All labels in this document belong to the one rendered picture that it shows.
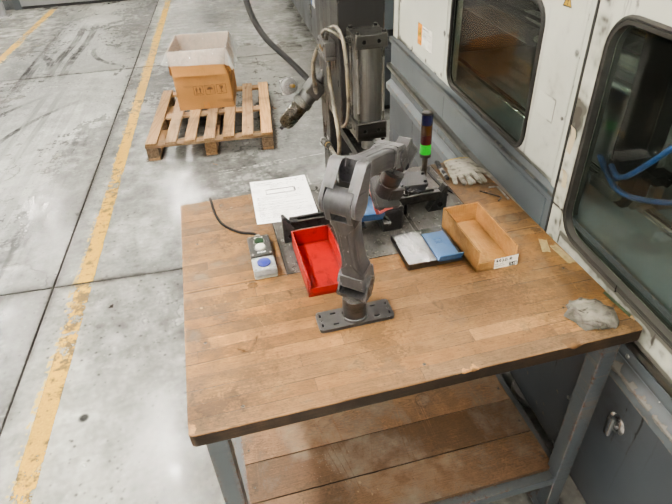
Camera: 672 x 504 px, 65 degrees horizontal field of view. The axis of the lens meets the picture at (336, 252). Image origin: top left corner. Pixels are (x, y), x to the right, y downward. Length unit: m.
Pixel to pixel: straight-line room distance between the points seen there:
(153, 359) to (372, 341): 1.55
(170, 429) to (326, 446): 0.74
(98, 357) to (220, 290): 1.37
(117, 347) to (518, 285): 1.96
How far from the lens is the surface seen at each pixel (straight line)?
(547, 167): 1.93
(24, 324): 3.21
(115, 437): 2.48
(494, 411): 2.12
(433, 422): 2.05
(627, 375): 1.69
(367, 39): 1.45
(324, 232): 1.66
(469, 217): 1.78
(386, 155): 1.26
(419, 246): 1.62
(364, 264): 1.28
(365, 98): 1.51
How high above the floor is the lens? 1.88
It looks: 37 degrees down
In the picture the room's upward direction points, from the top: 3 degrees counter-clockwise
